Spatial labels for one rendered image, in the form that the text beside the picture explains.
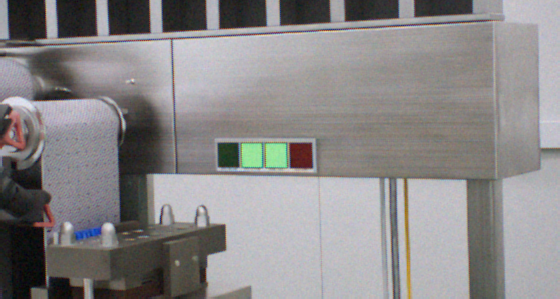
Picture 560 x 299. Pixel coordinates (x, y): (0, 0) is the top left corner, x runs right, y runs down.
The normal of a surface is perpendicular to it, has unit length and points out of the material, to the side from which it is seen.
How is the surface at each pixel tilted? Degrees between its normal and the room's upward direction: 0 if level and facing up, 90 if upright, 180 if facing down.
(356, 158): 90
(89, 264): 90
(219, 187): 90
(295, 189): 90
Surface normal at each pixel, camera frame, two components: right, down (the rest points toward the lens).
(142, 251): 0.85, 0.00
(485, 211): -0.52, 0.06
